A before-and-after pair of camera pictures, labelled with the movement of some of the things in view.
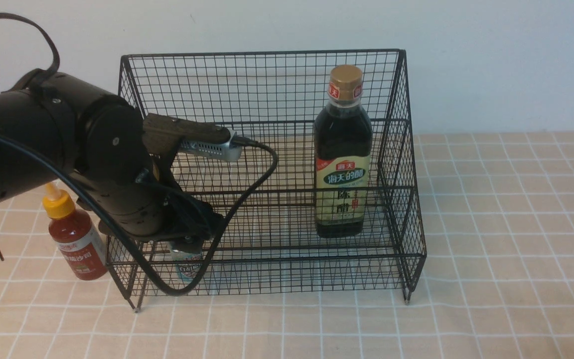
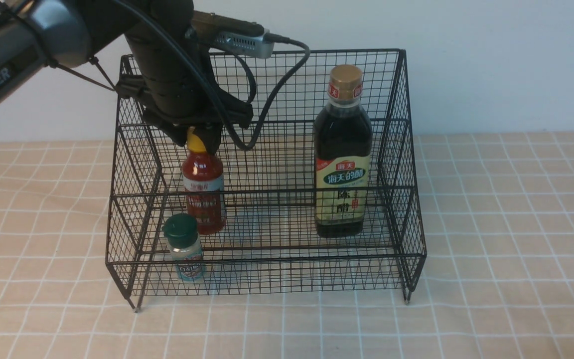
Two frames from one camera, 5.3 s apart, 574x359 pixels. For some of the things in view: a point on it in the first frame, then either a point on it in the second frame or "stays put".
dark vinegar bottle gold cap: x=343 y=144 stays put
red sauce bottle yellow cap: x=75 y=234 -> x=204 y=185
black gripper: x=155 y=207 -> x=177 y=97
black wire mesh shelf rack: x=314 y=156 stays put
